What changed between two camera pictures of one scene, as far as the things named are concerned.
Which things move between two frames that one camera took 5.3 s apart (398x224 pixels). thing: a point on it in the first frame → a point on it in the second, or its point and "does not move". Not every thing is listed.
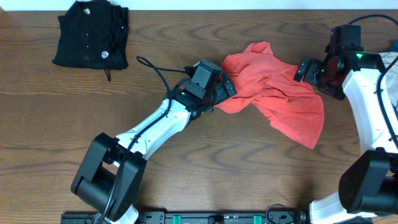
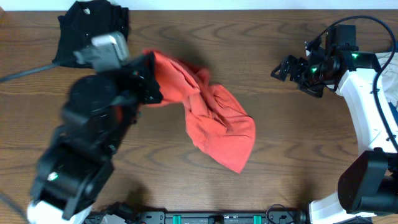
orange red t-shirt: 266,80 → 215,119
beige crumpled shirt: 390,78 does not move
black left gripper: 222,94 → 138,73
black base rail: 209,218 does not move
